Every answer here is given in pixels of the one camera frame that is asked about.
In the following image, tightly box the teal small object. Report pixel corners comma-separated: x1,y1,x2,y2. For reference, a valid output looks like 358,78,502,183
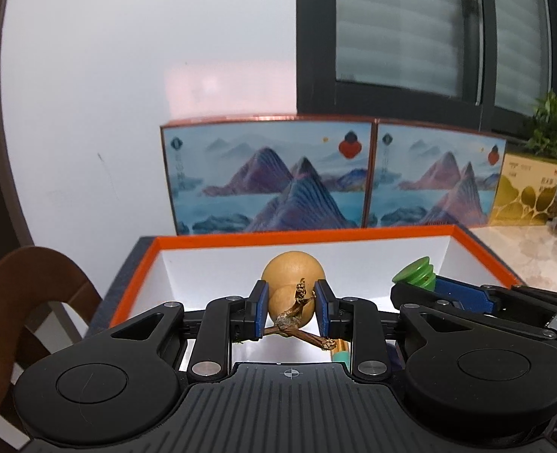
330,351,351,370

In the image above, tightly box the tan gourd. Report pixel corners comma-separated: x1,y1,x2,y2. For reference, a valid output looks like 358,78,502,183
262,251,349,352

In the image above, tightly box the green ribbed disc toy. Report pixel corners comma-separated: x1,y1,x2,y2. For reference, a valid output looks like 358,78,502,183
392,257,436,291

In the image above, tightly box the orange storage box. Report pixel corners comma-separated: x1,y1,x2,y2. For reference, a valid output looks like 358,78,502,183
110,225,519,330

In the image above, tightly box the left mountain painting panel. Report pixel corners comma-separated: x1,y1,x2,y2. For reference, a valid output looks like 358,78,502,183
162,117,376,235

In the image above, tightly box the mountain painting panel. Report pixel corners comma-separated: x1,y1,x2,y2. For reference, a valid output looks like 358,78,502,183
367,124,507,227
162,117,376,235

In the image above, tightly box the right mountain painting panel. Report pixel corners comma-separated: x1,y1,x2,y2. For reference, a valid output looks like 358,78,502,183
367,124,507,227

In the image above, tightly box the yellow gift box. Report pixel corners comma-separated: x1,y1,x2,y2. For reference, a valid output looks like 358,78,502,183
489,153,557,226

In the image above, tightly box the brown wooden chair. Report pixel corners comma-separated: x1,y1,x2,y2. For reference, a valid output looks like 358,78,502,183
0,244,104,453

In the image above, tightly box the dark framed window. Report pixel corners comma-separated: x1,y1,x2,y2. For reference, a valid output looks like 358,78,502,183
296,0,557,140

